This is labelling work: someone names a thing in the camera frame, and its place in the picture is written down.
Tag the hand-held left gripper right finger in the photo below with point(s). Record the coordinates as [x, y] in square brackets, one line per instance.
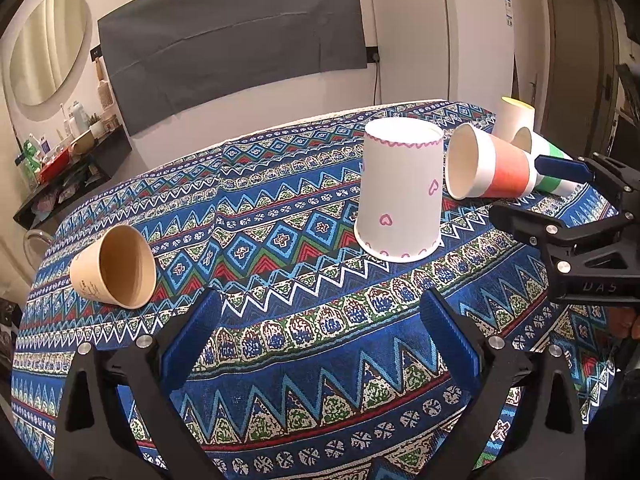
[447, 332]

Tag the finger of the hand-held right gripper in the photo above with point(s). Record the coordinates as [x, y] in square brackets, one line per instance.
[562, 166]
[545, 227]

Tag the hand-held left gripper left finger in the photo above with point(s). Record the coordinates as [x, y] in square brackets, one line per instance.
[192, 332]

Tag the red banded paper cup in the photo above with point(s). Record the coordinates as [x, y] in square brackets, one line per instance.
[505, 172]

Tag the green banded paper cup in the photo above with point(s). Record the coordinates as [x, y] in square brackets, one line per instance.
[546, 146]

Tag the white cup with yellow inside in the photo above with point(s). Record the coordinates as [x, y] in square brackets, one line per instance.
[512, 119]

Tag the brown paper cup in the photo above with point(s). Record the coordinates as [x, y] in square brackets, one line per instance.
[125, 266]

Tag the white cup with pink hearts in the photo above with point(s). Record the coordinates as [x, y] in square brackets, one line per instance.
[400, 185]

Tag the person's right hand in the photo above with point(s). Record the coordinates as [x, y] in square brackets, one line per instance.
[627, 322]

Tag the brown door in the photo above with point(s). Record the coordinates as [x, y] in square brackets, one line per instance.
[580, 60]

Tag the blue patterned tablecloth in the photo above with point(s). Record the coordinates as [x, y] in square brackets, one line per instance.
[300, 270]

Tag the blue refrigerator label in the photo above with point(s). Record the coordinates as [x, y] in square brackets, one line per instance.
[508, 10]

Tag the white refrigerator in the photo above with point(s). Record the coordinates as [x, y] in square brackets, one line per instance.
[440, 40]

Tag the black side shelf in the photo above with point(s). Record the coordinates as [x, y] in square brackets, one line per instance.
[112, 147]

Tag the red box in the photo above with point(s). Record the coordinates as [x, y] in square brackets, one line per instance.
[52, 167]

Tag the wooden bowl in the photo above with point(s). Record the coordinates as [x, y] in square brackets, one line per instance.
[83, 144]

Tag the small potted plant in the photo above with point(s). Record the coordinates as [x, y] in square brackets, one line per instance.
[96, 126]

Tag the white bottle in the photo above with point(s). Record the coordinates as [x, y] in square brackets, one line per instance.
[78, 119]

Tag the grey hanging cloth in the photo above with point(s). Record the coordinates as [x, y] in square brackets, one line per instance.
[225, 45]

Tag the wall power outlet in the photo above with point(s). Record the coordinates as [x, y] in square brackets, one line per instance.
[373, 54]

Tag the round wall mirror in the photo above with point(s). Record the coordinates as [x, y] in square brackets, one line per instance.
[47, 45]

